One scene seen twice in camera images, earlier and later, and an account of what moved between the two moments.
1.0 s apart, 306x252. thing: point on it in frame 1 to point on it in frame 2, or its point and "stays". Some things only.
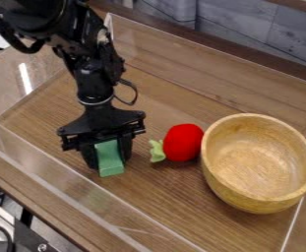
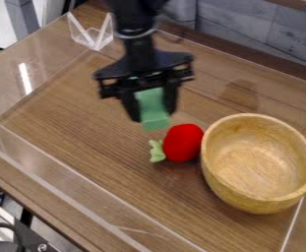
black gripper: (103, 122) to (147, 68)
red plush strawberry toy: (181, 146) stays
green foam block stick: (110, 158) to (152, 109)
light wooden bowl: (259, 162) stays
